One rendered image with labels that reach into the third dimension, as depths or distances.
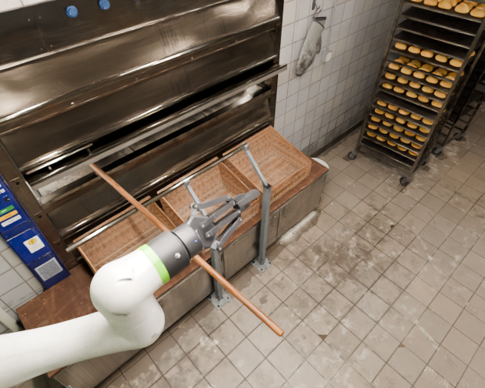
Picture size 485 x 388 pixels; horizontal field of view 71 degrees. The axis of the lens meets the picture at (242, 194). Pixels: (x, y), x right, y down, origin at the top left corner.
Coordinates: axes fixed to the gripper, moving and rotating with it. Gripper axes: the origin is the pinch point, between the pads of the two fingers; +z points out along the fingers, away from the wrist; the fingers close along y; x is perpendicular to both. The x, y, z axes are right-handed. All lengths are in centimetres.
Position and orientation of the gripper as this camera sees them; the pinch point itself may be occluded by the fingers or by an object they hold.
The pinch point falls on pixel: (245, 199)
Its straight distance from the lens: 84.2
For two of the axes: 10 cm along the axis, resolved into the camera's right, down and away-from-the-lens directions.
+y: 4.5, 8.6, 2.3
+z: 7.2, -5.0, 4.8
